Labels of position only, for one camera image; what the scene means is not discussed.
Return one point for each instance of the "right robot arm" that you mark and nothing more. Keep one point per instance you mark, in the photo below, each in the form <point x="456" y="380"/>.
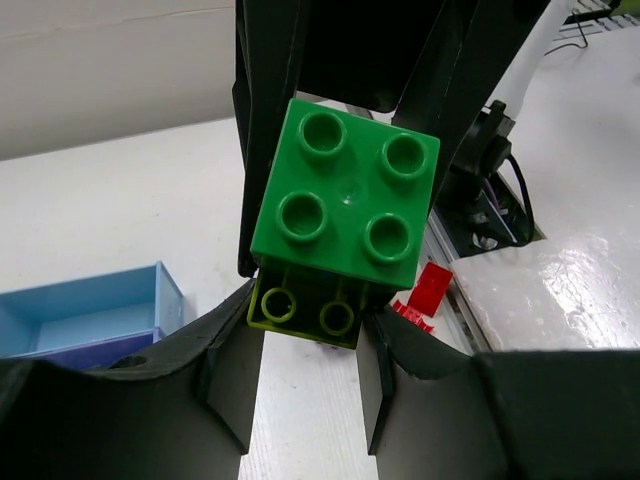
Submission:
<point x="362" y="53"/>

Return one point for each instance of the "right light blue bin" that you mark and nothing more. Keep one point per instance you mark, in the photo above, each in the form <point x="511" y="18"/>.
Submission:
<point x="71" y="313"/>

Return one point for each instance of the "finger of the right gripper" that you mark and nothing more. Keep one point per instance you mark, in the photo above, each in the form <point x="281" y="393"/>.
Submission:
<point x="466" y="54"/>
<point x="270" y="38"/>

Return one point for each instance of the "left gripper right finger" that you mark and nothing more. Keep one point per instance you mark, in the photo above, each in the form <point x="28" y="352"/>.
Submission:
<point x="433" y="412"/>

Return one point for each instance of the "green lime lego pair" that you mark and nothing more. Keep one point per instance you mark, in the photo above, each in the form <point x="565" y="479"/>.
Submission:
<point x="341" y="221"/>

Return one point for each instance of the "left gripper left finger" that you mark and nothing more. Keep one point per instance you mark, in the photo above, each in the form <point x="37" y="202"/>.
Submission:
<point x="182" y="408"/>

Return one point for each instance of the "metal table rail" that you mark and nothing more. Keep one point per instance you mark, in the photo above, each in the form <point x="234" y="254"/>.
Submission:
<point x="455" y="323"/>

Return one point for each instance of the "red printed lego brick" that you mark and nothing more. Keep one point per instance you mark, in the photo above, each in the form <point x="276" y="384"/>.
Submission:
<point x="426" y="296"/>

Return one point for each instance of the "purple blue bin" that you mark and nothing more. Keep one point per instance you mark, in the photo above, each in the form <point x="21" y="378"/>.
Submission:
<point x="105" y="352"/>

